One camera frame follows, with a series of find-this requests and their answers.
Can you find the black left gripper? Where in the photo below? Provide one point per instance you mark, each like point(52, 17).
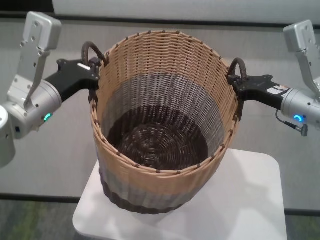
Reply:
point(72, 75)

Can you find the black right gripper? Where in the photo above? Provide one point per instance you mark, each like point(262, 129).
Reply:
point(257, 87)

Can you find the tan grey brown wicker basket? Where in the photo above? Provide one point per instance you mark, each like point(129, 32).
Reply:
point(162, 180)

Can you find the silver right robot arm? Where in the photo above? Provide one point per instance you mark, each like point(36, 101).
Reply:
point(302, 105)

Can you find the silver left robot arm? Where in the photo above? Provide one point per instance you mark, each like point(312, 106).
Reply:
point(25, 112)

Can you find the black wall rail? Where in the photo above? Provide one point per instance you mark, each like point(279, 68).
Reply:
point(150, 21)

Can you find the black wall panel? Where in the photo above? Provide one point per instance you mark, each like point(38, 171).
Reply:
point(25, 5)

